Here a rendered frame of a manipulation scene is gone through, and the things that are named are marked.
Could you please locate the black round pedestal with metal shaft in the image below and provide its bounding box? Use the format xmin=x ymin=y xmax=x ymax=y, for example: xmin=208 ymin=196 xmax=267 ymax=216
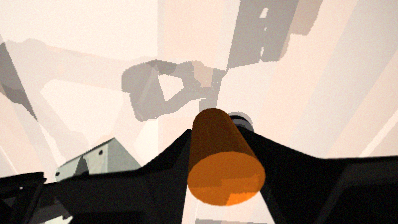
xmin=230 ymin=115 xmax=254 ymax=132

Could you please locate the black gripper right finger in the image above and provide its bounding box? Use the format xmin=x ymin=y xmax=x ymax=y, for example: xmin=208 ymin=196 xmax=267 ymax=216
xmin=236 ymin=126 xmax=398 ymax=224

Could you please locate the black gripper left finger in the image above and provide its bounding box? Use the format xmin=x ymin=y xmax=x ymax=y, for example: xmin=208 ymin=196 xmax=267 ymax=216
xmin=53 ymin=129 xmax=192 ymax=224

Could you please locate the orange tapered knob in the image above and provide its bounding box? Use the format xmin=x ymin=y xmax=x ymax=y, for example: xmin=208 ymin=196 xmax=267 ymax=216
xmin=187 ymin=108 xmax=266 ymax=207

